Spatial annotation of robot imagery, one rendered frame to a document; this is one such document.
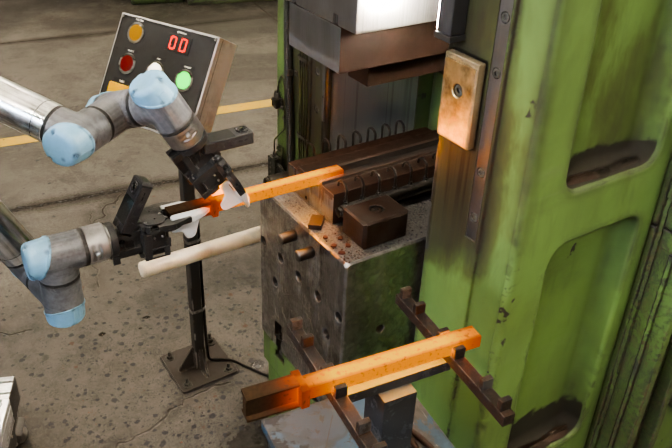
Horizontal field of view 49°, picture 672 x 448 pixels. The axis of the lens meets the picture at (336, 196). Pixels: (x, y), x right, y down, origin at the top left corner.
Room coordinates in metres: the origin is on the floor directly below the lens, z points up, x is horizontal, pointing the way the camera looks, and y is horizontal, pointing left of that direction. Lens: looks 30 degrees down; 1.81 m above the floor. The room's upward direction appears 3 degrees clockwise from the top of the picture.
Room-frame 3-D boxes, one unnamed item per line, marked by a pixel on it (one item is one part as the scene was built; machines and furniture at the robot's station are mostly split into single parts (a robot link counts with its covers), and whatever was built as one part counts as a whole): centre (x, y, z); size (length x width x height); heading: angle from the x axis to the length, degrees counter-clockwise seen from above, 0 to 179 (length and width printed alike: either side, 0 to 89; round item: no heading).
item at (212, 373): (1.90, 0.44, 0.05); 0.22 x 0.22 x 0.09; 34
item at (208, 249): (1.72, 0.33, 0.62); 0.44 x 0.05 x 0.05; 124
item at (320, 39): (1.60, -0.11, 1.32); 0.42 x 0.20 x 0.10; 124
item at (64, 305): (1.15, 0.53, 0.89); 0.11 x 0.08 x 0.11; 45
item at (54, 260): (1.14, 0.52, 0.98); 0.11 x 0.08 x 0.09; 124
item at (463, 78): (1.30, -0.22, 1.27); 0.09 x 0.02 x 0.17; 34
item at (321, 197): (1.60, -0.11, 0.96); 0.42 x 0.20 x 0.09; 124
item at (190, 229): (1.28, 0.29, 0.98); 0.09 x 0.03 x 0.06; 121
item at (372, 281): (1.57, -0.15, 0.69); 0.56 x 0.38 x 0.45; 124
